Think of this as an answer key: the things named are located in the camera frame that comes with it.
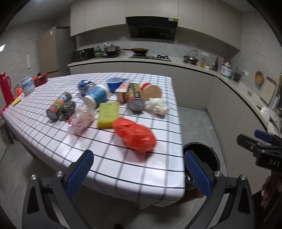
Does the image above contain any black trash bin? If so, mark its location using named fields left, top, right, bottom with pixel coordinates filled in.
left=183, top=142, right=220, bottom=196

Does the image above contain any wooden cutting board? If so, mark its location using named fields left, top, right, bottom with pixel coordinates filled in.
left=260, top=76, right=277, bottom=106

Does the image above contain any round woven trivet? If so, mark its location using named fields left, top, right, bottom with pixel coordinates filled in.
left=255, top=71, right=264, bottom=86

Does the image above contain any white rice cooker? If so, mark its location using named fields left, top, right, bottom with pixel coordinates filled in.
left=220, top=57, right=233, bottom=77

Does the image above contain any colourful chip can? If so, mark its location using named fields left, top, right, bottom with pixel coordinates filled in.
left=46, top=92, right=72, bottom=121

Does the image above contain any clear crumpled plastic bag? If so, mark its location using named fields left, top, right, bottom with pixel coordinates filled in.
left=68, top=104, right=95, bottom=135

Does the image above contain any steel wool scrubber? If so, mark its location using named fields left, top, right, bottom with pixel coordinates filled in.
left=59, top=101, right=76, bottom=121

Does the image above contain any yellow oil bottle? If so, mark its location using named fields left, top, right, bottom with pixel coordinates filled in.
left=200, top=58, right=206, bottom=68

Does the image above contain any steel kettle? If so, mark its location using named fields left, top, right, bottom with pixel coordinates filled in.
left=183, top=50, right=198, bottom=65

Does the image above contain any small yellow sponge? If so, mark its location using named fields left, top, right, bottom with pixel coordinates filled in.
left=12, top=96, right=22, bottom=106

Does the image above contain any yellow green sponge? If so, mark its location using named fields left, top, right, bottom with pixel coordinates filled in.
left=97, top=102, right=120, bottom=129

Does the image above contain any red plastic bag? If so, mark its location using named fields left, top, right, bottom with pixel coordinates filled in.
left=113, top=117, right=157, bottom=153

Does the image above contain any white checkered tablecloth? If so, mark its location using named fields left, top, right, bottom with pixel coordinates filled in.
left=3, top=73, right=185, bottom=207

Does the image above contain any white crumpled tissue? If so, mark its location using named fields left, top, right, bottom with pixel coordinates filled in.
left=145, top=98, right=168, bottom=115

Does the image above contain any white blue bottle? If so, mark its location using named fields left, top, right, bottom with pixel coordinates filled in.
left=82, top=84, right=110, bottom=108

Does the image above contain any blue white tissue pack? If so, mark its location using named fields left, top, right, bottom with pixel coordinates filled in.
left=20, top=75, right=35, bottom=95

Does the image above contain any crushed blue can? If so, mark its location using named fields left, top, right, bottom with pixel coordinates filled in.
left=77, top=80, right=96, bottom=96

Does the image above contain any red box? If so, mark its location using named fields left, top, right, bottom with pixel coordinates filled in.
left=32, top=73, right=48, bottom=87

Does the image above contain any red lidded round container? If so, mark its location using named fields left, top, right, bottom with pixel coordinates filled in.
left=141, top=83, right=162, bottom=101

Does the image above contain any red thermos flask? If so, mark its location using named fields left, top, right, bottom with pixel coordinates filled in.
left=0, top=72, right=14, bottom=106

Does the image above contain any orange white carton box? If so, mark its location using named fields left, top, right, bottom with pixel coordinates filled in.
left=115, top=79, right=130, bottom=104

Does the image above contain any blue plastic bowl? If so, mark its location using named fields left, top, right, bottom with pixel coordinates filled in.
left=107, top=77, right=123, bottom=94

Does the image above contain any beige refrigerator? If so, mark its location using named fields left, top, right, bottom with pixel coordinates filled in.
left=37, top=26, right=75, bottom=78

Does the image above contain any black range hood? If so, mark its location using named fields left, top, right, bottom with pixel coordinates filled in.
left=126, top=16, right=178, bottom=41

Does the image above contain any black gas stove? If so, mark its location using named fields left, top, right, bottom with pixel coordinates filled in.
left=130, top=54, right=171, bottom=62

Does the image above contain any black wok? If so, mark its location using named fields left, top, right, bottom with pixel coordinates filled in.
left=122, top=48, right=148, bottom=55

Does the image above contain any black microwave oven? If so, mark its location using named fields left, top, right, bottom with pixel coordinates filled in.
left=71, top=48, right=95, bottom=62

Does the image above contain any green ceramic jar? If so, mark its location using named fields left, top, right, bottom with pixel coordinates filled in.
left=94, top=45, right=104, bottom=58

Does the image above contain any steel pot with lid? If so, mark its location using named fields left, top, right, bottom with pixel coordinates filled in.
left=104, top=45, right=120, bottom=56

